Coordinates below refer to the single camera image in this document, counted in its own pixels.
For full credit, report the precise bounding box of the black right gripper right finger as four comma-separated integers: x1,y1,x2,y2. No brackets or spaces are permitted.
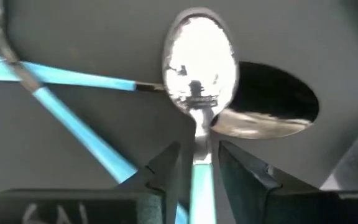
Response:
218,141,358,224

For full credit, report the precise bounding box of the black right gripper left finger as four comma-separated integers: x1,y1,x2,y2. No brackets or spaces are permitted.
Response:
0,141,181,224

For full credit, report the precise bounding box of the blue-handled metal spoon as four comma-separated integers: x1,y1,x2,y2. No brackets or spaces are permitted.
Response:
0,51,320,140
0,0,189,224

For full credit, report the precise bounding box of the teal-handled metal spoon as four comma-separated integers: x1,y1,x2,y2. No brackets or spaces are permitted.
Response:
162,7,241,224

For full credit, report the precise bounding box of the black table mat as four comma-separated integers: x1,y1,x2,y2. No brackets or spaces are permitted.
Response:
0,0,358,224

